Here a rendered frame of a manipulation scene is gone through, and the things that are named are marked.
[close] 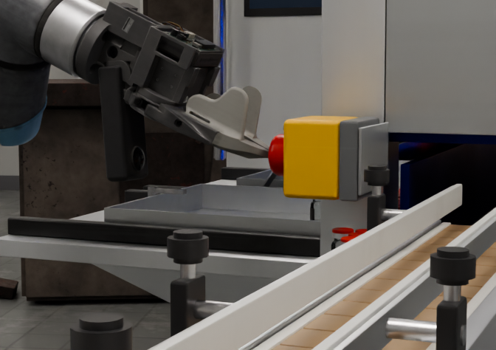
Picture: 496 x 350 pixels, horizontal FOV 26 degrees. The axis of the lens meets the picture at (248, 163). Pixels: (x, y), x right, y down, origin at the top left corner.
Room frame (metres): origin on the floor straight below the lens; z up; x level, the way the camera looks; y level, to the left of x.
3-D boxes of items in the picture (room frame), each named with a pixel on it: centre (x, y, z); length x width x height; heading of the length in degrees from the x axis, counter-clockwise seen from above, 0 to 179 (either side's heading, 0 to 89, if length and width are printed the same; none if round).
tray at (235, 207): (1.28, -0.04, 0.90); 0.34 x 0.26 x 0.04; 67
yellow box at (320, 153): (0.99, -0.08, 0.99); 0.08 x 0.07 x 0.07; 68
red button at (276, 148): (1.01, -0.04, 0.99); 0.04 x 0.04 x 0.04; 68
